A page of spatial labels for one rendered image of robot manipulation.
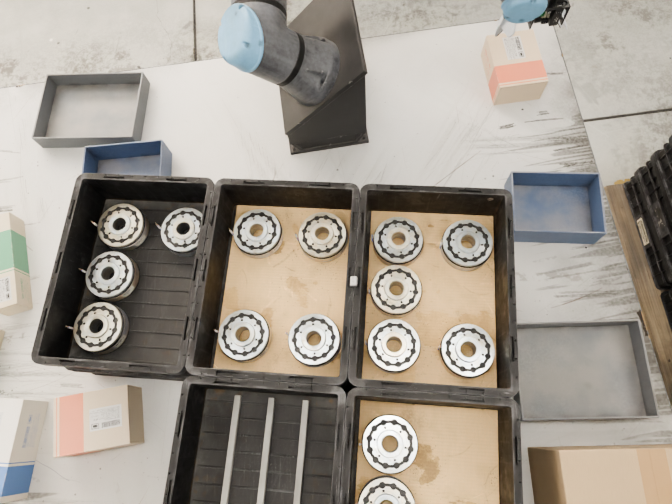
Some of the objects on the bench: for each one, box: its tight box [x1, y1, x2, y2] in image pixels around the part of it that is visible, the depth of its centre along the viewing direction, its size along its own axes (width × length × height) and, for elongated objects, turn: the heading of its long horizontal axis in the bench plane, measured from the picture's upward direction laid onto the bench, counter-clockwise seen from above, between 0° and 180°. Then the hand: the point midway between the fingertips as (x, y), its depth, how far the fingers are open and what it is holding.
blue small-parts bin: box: [82, 139, 172, 176], centre depth 133 cm, size 20×15×7 cm
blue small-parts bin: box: [504, 171, 607, 244], centre depth 123 cm, size 20×15×7 cm
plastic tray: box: [514, 319, 660, 421], centre depth 112 cm, size 27×20×5 cm
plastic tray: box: [32, 72, 150, 148], centre depth 142 cm, size 27×20×5 cm
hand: (526, 29), depth 123 cm, fingers open, 14 cm apart
